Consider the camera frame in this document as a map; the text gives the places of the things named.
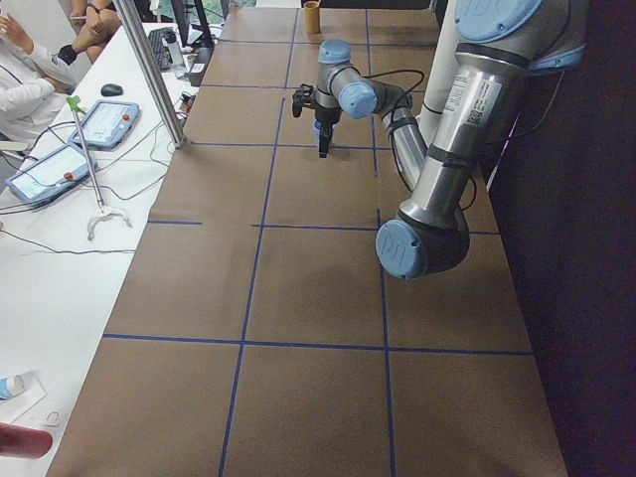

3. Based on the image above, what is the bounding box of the blue plastic cup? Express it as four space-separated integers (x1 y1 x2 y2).
313 120 337 148

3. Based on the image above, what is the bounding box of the aluminium frame post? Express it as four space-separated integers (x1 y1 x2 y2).
113 0 186 149

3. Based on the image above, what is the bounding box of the teach pendant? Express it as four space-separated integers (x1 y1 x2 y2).
5 144 89 205
70 99 140 150

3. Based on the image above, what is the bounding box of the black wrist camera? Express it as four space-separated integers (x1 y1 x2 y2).
291 83 315 118

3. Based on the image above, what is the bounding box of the black keyboard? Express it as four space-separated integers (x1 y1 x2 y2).
147 27 174 72

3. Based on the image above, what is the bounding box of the white mounting column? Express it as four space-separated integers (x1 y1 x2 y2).
418 0 459 143

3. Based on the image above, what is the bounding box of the red cylinder bottle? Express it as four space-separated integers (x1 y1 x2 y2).
0 423 53 459

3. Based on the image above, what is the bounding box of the near teach pendant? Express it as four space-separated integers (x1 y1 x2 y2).
5 144 89 205

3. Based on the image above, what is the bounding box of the clear water bottle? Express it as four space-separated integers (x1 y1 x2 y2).
163 31 188 80

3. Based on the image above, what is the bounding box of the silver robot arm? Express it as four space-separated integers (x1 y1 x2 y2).
293 1 588 280

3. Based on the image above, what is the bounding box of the tan bamboo cup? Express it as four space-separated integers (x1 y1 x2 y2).
303 0 321 35

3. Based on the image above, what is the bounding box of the reacher grabber tool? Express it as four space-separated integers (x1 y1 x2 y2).
67 96 132 241

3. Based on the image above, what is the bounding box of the white blue tube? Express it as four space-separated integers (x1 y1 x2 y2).
0 375 26 401

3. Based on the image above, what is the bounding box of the far teach pendant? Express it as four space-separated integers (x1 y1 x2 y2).
70 99 140 150

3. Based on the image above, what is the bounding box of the seated person in white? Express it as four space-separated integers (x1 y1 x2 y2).
1 14 77 146

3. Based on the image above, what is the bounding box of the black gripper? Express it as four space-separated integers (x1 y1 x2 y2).
314 104 342 158

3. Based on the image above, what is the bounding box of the black computer mouse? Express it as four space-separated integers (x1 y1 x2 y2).
100 83 123 97

